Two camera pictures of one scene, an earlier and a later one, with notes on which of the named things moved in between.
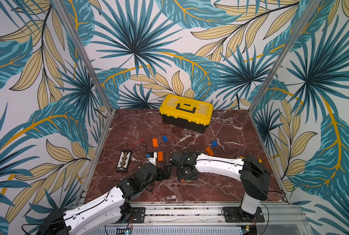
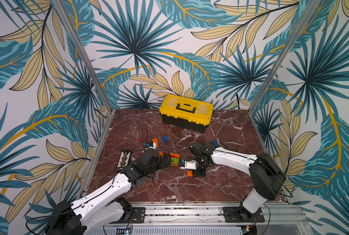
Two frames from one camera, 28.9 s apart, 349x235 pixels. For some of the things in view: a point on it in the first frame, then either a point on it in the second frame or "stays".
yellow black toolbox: [191, 112] stays
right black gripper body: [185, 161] → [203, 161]
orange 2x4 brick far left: [155, 141] stays
